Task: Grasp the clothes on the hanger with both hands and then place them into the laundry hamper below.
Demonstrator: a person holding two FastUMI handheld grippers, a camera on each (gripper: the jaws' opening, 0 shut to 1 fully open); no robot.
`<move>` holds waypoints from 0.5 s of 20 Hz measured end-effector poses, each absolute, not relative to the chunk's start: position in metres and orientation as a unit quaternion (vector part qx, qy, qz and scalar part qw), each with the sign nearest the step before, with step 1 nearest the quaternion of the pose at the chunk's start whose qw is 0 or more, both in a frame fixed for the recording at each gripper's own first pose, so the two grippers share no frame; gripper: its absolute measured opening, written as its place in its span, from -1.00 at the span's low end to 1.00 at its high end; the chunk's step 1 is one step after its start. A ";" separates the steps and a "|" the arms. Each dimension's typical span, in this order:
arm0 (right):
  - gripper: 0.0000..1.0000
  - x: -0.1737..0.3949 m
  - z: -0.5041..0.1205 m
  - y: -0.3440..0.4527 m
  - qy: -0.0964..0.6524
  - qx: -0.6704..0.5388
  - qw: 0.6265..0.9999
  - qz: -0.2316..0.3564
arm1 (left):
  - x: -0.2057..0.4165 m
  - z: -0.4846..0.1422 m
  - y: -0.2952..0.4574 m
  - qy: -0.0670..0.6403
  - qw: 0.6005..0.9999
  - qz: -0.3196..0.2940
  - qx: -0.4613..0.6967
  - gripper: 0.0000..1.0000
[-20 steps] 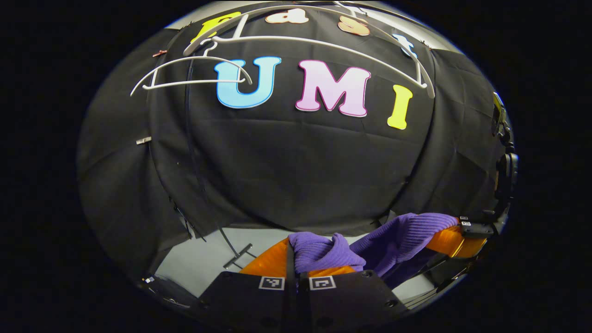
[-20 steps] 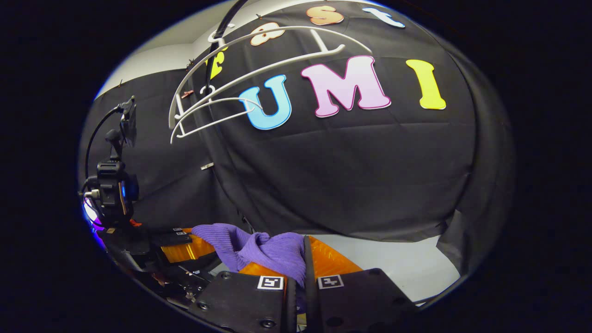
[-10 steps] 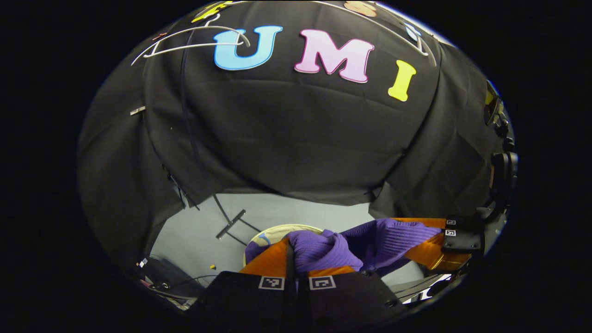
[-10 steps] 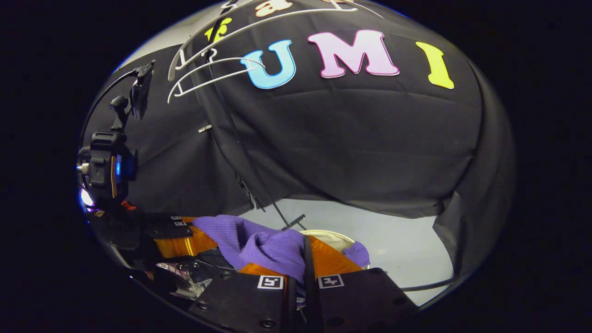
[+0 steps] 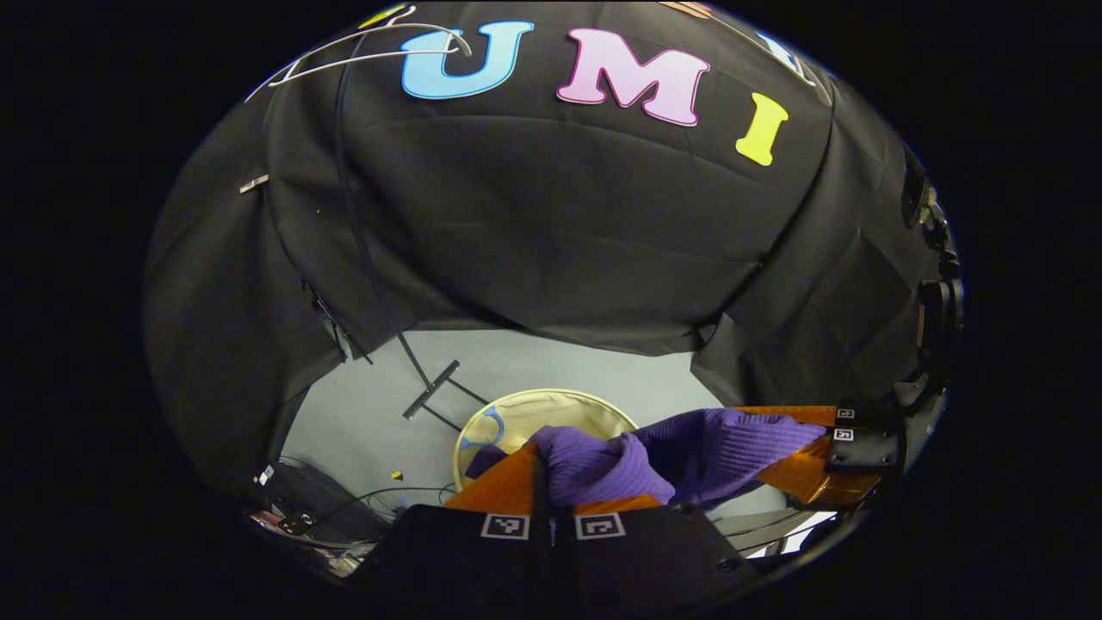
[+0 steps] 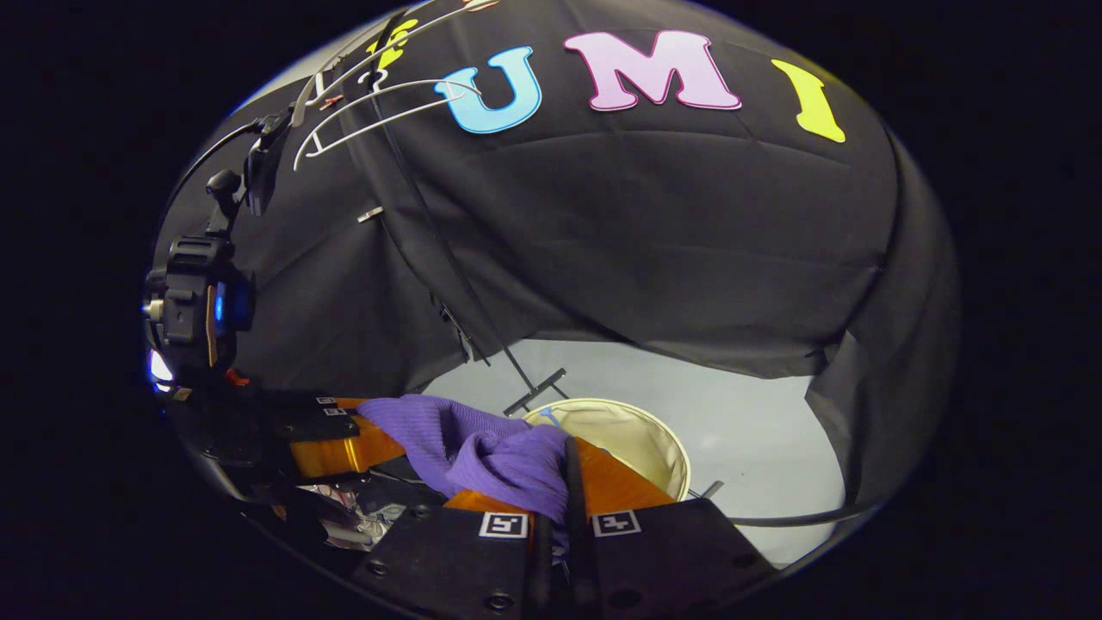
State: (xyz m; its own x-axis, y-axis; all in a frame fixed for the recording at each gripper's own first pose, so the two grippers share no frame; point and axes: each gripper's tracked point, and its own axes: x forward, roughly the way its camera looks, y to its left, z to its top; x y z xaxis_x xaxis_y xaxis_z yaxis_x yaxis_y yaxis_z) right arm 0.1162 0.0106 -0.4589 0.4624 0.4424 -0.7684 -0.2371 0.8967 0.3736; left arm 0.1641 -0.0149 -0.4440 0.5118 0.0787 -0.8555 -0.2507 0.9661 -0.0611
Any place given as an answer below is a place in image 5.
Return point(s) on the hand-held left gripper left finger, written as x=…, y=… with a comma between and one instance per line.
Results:
x=448, y=560

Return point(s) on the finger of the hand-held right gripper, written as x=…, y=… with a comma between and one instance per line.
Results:
x=869, y=417
x=865, y=449

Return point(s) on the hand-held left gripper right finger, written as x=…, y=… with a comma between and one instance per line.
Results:
x=654, y=560

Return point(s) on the purple ribbed jacket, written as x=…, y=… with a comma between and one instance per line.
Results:
x=603, y=469

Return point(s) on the cream laundry hamper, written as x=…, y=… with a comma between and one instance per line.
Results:
x=551, y=409

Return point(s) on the white plastic hanger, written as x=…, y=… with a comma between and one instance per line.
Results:
x=370, y=58

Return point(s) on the dark floor equipment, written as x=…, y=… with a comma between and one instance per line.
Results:
x=318, y=499

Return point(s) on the black backdrop cloth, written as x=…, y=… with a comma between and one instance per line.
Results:
x=560, y=224

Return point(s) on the pale cloth clip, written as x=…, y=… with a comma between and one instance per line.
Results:
x=254, y=183

